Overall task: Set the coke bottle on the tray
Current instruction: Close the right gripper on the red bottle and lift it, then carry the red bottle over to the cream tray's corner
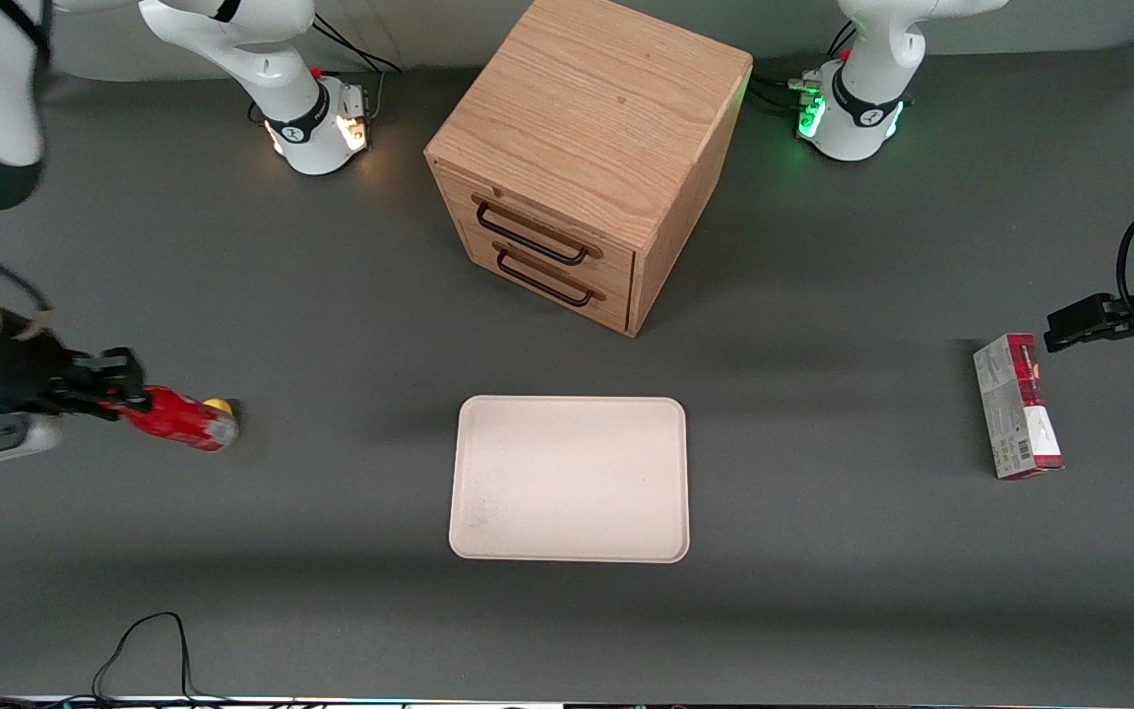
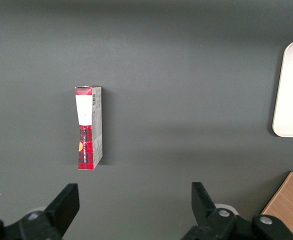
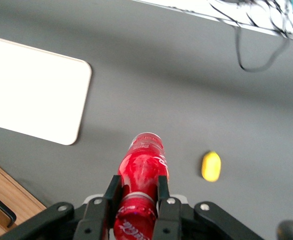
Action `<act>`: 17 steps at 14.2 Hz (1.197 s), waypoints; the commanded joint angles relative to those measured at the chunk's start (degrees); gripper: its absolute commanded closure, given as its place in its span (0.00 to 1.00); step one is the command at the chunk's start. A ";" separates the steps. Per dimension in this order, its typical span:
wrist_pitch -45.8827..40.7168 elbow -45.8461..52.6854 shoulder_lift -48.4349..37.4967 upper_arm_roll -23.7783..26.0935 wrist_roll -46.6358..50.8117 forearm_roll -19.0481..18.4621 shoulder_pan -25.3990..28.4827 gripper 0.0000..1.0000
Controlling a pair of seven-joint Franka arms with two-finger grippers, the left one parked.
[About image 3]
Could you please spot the red coke bottle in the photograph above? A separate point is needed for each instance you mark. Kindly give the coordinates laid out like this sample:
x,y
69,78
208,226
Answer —
x,y
142,170

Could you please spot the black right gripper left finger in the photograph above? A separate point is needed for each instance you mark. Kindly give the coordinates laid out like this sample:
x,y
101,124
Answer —
x,y
96,215

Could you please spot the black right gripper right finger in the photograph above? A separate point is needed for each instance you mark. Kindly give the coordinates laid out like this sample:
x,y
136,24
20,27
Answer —
x,y
167,215

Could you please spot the wooden drawer cabinet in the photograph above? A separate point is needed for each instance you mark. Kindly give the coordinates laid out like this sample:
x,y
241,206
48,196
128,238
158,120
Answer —
x,y
9,197

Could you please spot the yellow lemon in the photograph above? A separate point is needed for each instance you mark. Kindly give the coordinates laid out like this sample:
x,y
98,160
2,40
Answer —
x,y
211,166

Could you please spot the cream rectangular tray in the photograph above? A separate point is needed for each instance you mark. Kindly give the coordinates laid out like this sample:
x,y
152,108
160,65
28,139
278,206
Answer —
x,y
34,90

